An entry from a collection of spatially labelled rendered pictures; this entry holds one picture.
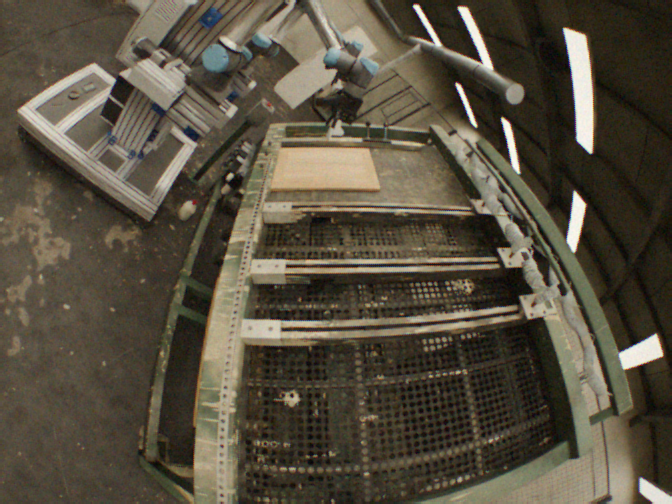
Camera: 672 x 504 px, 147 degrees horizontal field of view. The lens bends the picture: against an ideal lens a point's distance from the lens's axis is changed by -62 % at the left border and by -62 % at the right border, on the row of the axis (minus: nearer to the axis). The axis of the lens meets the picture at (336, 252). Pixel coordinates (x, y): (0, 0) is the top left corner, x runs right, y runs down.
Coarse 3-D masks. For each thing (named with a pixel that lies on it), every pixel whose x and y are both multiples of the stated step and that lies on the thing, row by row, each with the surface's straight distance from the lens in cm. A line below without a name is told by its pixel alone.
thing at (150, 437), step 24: (216, 192) 219; (240, 192) 238; (192, 240) 185; (192, 264) 174; (216, 264) 180; (168, 312) 159; (168, 336) 153; (264, 408) 101; (144, 432) 153; (144, 456) 151; (192, 456) 153; (168, 480) 118; (312, 480) 131
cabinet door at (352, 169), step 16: (288, 160) 159; (304, 160) 158; (320, 160) 157; (336, 160) 158; (352, 160) 159; (368, 160) 160; (288, 176) 144; (304, 176) 143; (320, 176) 143; (336, 176) 143; (352, 176) 144; (368, 176) 145
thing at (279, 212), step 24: (504, 192) 132; (264, 216) 116; (288, 216) 115; (312, 216) 114; (336, 216) 114; (360, 216) 116; (384, 216) 118; (408, 216) 121; (432, 216) 125; (456, 216) 130; (480, 216) 137
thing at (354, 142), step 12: (288, 144) 178; (300, 144) 177; (312, 144) 177; (324, 144) 177; (336, 144) 177; (348, 144) 178; (360, 144) 178; (372, 144) 180; (384, 144) 181; (396, 144) 183; (408, 144) 186; (420, 144) 191
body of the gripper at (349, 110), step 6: (348, 96) 102; (348, 102) 105; (354, 102) 105; (360, 102) 105; (336, 108) 105; (342, 108) 105; (348, 108) 106; (354, 108) 106; (342, 114) 106; (348, 114) 105; (354, 114) 105; (342, 120) 106; (348, 120) 106
